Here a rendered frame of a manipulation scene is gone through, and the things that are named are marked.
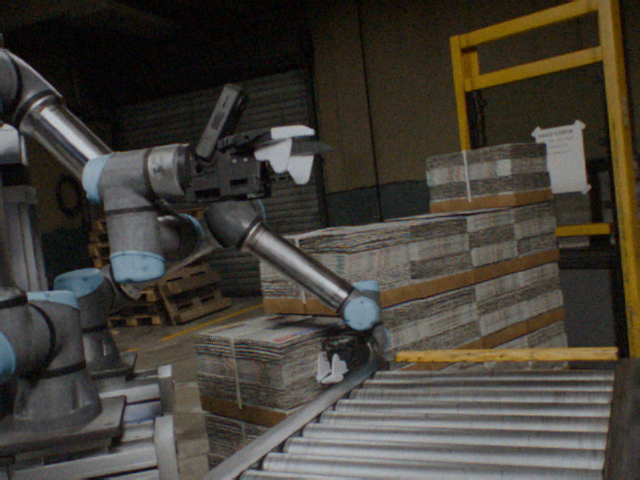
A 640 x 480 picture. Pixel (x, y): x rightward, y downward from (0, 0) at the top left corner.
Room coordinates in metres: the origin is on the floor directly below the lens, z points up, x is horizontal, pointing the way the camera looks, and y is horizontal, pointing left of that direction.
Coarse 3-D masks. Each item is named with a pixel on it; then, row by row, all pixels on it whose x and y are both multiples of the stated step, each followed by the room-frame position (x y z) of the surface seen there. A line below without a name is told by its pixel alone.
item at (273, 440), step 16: (368, 368) 1.43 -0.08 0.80; (384, 368) 1.44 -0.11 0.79; (336, 384) 1.33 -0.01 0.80; (352, 384) 1.31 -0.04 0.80; (320, 400) 1.23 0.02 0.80; (336, 400) 1.22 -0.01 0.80; (304, 416) 1.14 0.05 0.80; (320, 416) 1.15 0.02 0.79; (272, 432) 1.08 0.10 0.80; (288, 432) 1.07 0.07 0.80; (256, 448) 1.01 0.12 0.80; (272, 448) 1.00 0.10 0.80; (224, 464) 0.96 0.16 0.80; (240, 464) 0.95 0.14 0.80; (256, 464) 0.96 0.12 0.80
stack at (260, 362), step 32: (480, 288) 2.32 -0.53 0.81; (512, 288) 2.46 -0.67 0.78; (256, 320) 2.05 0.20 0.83; (288, 320) 2.00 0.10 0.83; (320, 320) 1.93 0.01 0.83; (384, 320) 1.97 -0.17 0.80; (416, 320) 2.08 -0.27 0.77; (448, 320) 2.19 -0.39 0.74; (480, 320) 2.30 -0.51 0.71; (512, 320) 2.44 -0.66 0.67; (224, 352) 1.86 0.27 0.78; (256, 352) 1.75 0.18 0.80; (288, 352) 1.71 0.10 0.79; (320, 352) 1.79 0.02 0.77; (384, 352) 1.96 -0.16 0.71; (224, 384) 1.87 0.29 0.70; (256, 384) 1.77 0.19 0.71; (288, 384) 1.70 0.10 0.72; (224, 416) 1.91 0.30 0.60; (224, 448) 1.90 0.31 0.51
